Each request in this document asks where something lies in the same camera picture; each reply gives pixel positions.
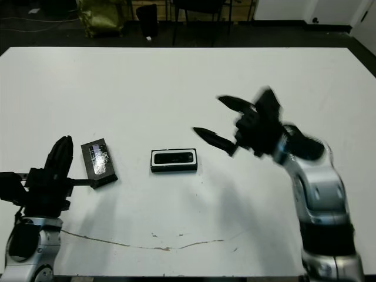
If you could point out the white paper sheet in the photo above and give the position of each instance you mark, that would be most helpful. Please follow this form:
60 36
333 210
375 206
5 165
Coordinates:
34 11

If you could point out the round black wall knob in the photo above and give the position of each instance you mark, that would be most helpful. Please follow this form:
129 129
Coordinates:
315 20

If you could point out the white door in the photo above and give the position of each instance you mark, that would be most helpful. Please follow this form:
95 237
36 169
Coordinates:
365 28

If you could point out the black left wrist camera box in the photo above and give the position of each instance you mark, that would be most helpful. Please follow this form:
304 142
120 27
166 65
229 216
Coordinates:
11 188

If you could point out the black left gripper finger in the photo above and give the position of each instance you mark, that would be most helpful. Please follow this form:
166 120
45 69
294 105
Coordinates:
67 157
54 157

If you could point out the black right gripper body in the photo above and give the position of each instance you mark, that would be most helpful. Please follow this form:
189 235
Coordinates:
258 135

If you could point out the black box base white insert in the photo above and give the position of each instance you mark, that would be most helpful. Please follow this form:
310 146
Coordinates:
173 169

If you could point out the black printed box lid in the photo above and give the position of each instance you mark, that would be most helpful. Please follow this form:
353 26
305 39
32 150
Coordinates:
100 166

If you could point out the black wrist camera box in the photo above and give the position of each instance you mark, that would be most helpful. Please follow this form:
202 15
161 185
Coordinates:
11 188
268 101

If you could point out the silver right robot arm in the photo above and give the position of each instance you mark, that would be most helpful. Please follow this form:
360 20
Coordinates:
323 199

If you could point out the black chair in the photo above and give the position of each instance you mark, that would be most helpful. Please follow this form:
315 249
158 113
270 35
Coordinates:
202 6

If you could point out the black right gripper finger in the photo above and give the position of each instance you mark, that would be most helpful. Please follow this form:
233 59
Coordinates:
217 140
238 105

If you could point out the yellow green bag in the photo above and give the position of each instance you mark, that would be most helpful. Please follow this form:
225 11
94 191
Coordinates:
100 16

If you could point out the slim black camera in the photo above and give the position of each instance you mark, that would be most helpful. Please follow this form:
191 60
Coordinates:
173 158

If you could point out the wooden desk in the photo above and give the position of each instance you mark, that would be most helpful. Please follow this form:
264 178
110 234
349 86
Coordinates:
164 14

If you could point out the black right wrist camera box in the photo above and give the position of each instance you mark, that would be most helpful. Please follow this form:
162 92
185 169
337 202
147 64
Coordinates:
268 101

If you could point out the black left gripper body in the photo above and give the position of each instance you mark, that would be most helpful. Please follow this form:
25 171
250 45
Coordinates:
47 194

